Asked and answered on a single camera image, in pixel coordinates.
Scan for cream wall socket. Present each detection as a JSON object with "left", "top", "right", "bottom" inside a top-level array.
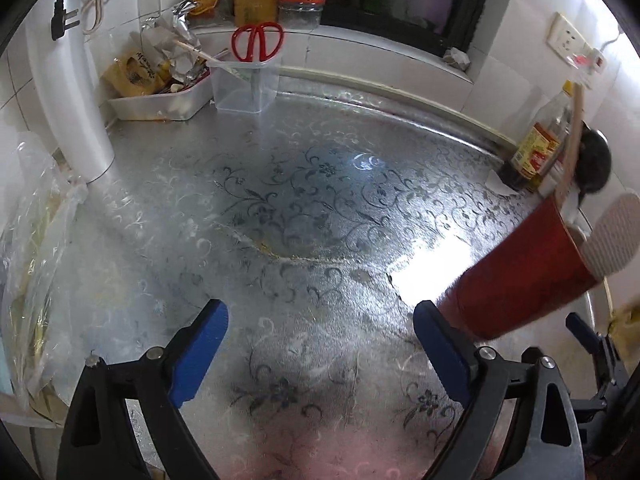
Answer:
[{"left": 546, "top": 11, "right": 586, "bottom": 58}]

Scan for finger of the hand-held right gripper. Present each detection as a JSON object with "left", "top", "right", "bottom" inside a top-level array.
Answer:
[{"left": 566, "top": 311, "right": 640, "bottom": 457}]

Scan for clear plastic container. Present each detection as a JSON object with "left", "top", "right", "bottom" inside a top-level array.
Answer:
[{"left": 207, "top": 52, "right": 283, "bottom": 115}]

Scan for crumpled white tissue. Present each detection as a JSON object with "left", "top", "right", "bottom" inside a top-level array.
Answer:
[{"left": 442, "top": 47, "right": 472, "bottom": 69}]

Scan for white plastic tray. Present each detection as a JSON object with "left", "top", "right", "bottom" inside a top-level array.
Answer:
[{"left": 107, "top": 72, "right": 213, "bottom": 122}]

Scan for white paper scrap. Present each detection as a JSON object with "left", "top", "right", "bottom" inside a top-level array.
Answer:
[{"left": 486, "top": 170, "right": 522, "bottom": 197}]

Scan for tan disposable chopstick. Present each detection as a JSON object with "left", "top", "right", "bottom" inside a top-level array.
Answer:
[{"left": 555, "top": 82, "right": 587, "bottom": 202}]

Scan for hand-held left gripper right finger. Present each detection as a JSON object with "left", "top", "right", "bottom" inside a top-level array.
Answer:
[{"left": 413, "top": 299, "right": 586, "bottom": 480}]

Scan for black power plug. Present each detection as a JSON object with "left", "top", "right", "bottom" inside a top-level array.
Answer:
[{"left": 50, "top": 0, "right": 82, "bottom": 42}]

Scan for white pipe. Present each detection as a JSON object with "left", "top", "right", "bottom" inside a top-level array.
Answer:
[{"left": 25, "top": 0, "right": 116, "bottom": 183}]

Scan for red handled scissors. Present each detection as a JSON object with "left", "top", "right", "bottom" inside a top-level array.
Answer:
[{"left": 231, "top": 21, "right": 286, "bottom": 63}]

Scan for clear plastic bag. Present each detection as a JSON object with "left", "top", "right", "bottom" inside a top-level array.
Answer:
[{"left": 0, "top": 132, "right": 91, "bottom": 428}]

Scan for plastic bag yellow contents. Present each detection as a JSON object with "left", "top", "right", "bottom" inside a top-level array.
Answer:
[{"left": 607, "top": 305, "right": 640, "bottom": 341}]

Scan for white plug red switch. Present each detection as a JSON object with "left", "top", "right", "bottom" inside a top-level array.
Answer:
[{"left": 567, "top": 42, "right": 608, "bottom": 77}]

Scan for vinegar bottle yellow cap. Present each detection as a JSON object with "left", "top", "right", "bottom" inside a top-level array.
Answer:
[{"left": 497, "top": 80, "right": 576, "bottom": 193}]

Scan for black pan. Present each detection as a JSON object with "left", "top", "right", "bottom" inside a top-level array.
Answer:
[{"left": 570, "top": 130, "right": 613, "bottom": 211}]

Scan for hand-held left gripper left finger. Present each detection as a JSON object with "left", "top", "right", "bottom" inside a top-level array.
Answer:
[{"left": 56, "top": 298, "right": 230, "bottom": 480}]

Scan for red metal cup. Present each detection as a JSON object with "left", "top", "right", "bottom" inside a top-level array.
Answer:
[{"left": 432, "top": 195, "right": 603, "bottom": 341}]

